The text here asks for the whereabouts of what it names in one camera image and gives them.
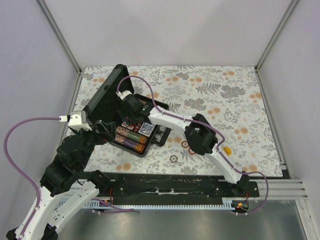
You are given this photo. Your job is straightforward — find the black poker set case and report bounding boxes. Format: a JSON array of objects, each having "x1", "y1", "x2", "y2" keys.
[{"x1": 83, "y1": 64, "x2": 171, "y2": 158}]

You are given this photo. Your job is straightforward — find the bottom poker chip row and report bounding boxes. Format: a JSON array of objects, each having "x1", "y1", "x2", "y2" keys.
[{"x1": 114, "y1": 134, "x2": 145, "y2": 153}]

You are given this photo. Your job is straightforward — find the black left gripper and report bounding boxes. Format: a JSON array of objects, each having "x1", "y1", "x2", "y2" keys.
[{"x1": 73, "y1": 119, "x2": 117, "y2": 169}]

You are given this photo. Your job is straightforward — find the poker chip row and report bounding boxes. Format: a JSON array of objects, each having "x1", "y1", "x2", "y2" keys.
[
  {"x1": 116, "y1": 126, "x2": 148, "y2": 145},
  {"x1": 114, "y1": 134, "x2": 145, "y2": 153}
]

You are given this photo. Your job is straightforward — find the aluminium right frame post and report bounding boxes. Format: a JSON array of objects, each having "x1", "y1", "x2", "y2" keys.
[{"x1": 254, "y1": 0, "x2": 301, "y2": 72}]

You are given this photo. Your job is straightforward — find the white slotted cable duct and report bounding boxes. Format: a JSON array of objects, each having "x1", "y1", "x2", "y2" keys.
[{"x1": 57, "y1": 198, "x2": 237, "y2": 210}]

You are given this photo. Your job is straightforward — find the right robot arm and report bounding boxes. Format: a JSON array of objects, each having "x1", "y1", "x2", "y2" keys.
[{"x1": 116, "y1": 90, "x2": 249, "y2": 197}]

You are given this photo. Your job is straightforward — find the aluminium left frame post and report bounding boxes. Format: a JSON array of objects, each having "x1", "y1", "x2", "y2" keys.
[{"x1": 34, "y1": 0, "x2": 83, "y2": 76}]

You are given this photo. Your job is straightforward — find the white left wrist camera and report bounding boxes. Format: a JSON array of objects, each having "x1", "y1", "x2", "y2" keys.
[{"x1": 59, "y1": 110, "x2": 92, "y2": 131}]

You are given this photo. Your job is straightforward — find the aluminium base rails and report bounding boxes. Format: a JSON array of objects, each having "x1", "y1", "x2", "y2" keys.
[{"x1": 34, "y1": 161, "x2": 311, "y2": 201}]

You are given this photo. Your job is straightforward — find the floral patterned table mat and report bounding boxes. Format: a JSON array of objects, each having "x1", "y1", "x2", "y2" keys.
[{"x1": 86, "y1": 66, "x2": 283, "y2": 177}]

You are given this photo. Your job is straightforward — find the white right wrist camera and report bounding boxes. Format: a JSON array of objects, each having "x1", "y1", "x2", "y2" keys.
[{"x1": 116, "y1": 90, "x2": 132, "y2": 100}]

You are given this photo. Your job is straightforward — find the aluminium frame post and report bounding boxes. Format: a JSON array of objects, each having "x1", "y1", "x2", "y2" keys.
[
  {"x1": 34, "y1": 0, "x2": 83, "y2": 76},
  {"x1": 254, "y1": 0, "x2": 301, "y2": 72}
]

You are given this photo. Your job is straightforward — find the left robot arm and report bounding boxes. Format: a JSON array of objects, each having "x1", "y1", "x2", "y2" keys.
[{"x1": 3, "y1": 115, "x2": 116, "y2": 240}]

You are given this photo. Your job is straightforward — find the loose poker chip near front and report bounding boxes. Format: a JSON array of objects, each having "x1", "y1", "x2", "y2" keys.
[{"x1": 169, "y1": 155, "x2": 178, "y2": 163}]

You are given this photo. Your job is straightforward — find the blue playing card deck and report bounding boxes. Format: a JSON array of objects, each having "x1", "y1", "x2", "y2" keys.
[{"x1": 138, "y1": 122, "x2": 155, "y2": 137}]

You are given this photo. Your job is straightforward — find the orange loose poker chip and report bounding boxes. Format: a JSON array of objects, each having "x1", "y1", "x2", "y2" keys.
[
  {"x1": 181, "y1": 141, "x2": 189, "y2": 148},
  {"x1": 188, "y1": 149, "x2": 196, "y2": 155}
]

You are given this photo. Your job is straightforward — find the yellow big blind button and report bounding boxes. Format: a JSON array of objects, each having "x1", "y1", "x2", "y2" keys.
[{"x1": 223, "y1": 146, "x2": 232, "y2": 156}]

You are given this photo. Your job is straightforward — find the red playing card deck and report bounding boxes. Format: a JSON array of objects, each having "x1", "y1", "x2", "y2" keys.
[{"x1": 121, "y1": 122, "x2": 135, "y2": 130}]

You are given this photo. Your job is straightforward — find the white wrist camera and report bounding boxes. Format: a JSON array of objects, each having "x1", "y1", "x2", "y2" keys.
[
  {"x1": 59, "y1": 110, "x2": 92, "y2": 131},
  {"x1": 116, "y1": 90, "x2": 132, "y2": 100}
]

